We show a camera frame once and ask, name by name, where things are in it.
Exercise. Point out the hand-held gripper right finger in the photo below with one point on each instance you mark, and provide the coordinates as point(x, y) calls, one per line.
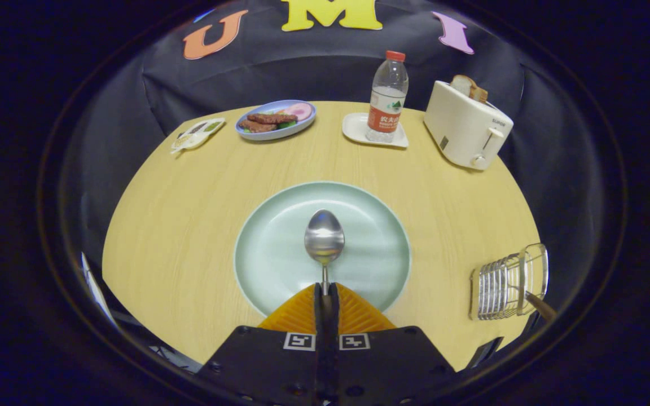
point(381, 366)

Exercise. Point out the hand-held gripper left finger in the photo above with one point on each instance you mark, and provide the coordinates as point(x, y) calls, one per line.
point(280, 366)

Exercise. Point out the mint green plate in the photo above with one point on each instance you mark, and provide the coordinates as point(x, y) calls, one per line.
point(268, 254)

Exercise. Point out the perforated metal basket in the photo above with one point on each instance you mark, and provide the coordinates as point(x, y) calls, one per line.
point(500, 285)

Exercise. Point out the blue food plate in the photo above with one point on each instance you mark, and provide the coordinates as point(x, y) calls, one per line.
point(246, 131)

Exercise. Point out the brown meat slice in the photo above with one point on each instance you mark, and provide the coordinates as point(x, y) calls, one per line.
point(257, 127)
point(271, 118)

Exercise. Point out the green lettuce leaf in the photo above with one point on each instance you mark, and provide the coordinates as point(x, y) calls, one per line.
point(285, 126)

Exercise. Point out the white square coaster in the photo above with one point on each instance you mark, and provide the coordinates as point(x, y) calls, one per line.
point(353, 127)

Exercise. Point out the white sauce dish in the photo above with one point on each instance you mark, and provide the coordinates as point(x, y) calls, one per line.
point(198, 135)

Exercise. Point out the white toaster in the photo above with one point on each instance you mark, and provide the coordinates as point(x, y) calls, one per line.
point(463, 132)

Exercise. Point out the pink ham slice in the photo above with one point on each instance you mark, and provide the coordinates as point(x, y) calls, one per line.
point(301, 111)

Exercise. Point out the clear water bottle red cap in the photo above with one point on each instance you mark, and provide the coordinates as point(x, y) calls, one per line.
point(387, 101)

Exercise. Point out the toast bread slice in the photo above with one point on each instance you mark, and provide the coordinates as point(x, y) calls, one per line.
point(462, 84)
point(480, 94)

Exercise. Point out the black flat bracket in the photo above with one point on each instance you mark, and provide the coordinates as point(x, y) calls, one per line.
point(483, 352)

